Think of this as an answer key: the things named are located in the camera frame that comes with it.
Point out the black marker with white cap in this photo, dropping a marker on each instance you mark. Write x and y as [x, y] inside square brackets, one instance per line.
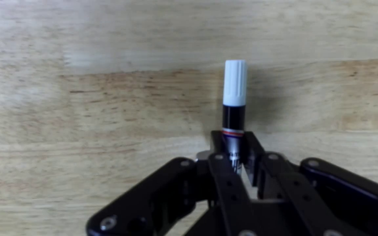
[234, 95]

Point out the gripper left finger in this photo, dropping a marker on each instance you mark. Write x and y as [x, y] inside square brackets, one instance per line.
[162, 193]

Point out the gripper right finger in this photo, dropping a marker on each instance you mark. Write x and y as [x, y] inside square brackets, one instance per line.
[323, 193]

